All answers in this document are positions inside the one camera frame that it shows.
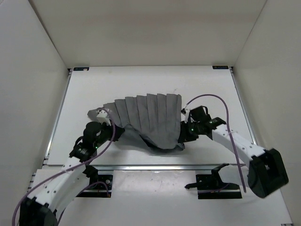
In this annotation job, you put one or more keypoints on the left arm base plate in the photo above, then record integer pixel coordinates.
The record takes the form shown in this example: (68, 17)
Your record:
(99, 187)

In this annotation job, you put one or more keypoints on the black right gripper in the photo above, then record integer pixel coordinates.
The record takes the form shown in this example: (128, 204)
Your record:
(184, 136)

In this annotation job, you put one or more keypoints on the aluminium table front rail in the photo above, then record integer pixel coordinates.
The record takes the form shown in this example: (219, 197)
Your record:
(155, 167)

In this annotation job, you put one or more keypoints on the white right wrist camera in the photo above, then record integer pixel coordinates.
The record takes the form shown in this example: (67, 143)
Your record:
(187, 115)

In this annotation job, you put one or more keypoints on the right blue corner sticker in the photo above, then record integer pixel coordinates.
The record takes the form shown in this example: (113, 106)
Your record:
(220, 67)

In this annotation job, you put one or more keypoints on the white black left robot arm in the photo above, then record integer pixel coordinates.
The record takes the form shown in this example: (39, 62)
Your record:
(45, 203)

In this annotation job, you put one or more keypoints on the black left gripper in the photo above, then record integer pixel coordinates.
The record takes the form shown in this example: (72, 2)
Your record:
(118, 132)

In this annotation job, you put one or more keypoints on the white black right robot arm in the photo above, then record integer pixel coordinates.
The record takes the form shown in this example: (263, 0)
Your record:
(263, 170)

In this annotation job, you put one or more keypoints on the grey pleated skirt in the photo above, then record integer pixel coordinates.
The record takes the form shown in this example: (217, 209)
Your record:
(150, 122)

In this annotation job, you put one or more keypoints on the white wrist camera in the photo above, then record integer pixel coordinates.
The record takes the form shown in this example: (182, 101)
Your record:
(187, 115)
(102, 116)

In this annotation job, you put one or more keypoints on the blue corner sticker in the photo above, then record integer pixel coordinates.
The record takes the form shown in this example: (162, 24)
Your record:
(80, 68)
(220, 67)

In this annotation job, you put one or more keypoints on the left blue corner sticker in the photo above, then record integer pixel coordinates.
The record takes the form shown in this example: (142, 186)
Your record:
(80, 68)

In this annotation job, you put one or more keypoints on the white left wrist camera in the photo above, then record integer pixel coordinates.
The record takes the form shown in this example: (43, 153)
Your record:
(102, 116)

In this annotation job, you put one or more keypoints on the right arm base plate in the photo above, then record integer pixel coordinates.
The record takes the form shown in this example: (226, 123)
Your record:
(210, 186)

